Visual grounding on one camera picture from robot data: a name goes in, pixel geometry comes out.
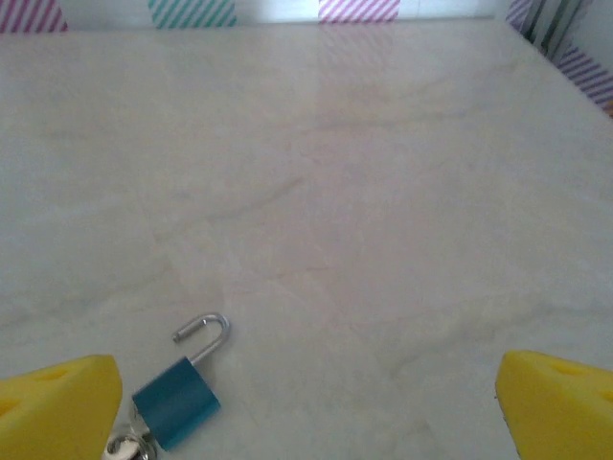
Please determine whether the blue padlock with silver shackle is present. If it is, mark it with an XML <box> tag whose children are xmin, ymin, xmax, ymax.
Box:
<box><xmin>131</xmin><ymin>311</ymin><xmax>231</xmax><ymax>451</ymax></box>

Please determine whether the silver key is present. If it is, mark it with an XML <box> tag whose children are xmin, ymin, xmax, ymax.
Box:
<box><xmin>103</xmin><ymin>406</ymin><xmax>158</xmax><ymax>460</ymax></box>

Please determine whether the aluminium right frame post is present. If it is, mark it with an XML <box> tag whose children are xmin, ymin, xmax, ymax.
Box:
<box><xmin>524</xmin><ymin>0</ymin><xmax>583</xmax><ymax>61</ymax></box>

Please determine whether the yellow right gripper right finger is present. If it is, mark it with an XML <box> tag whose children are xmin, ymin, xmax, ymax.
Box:
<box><xmin>494</xmin><ymin>349</ymin><xmax>613</xmax><ymax>460</ymax></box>

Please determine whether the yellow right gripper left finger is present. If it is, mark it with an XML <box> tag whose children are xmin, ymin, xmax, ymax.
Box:
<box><xmin>0</xmin><ymin>354</ymin><xmax>124</xmax><ymax>460</ymax></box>

